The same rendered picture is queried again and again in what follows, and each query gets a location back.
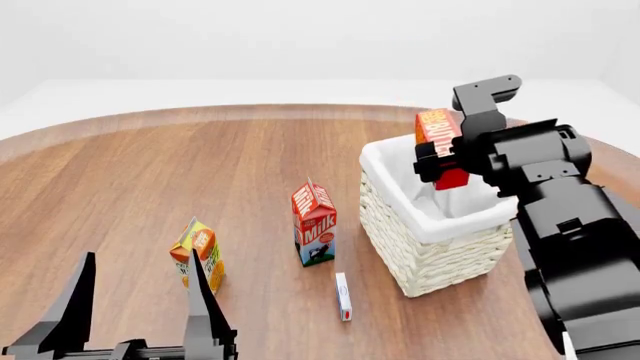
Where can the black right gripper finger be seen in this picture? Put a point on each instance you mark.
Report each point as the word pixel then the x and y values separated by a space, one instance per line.
pixel 427 165
pixel 482 108

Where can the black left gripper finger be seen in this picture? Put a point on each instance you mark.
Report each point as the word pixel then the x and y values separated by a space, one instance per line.
pixel 75 300
pixel 202 318

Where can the red orange butter box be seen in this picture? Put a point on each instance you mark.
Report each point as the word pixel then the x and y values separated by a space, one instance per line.
pixel 434 127

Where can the white cloth basket lining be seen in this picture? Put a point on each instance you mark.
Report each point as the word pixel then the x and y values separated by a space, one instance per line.
pixel 387 165

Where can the white wicker basket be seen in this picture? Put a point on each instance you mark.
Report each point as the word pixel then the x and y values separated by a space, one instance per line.
pixel 440 262

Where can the small white cream cheese box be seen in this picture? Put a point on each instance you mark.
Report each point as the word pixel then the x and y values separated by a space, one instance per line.
pixel 343 296

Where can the orange juice carton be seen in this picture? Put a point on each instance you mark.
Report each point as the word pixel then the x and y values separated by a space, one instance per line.
pixel 206 247

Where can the red white milk carton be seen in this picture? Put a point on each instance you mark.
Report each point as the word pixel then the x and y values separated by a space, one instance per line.
pixel 315 225

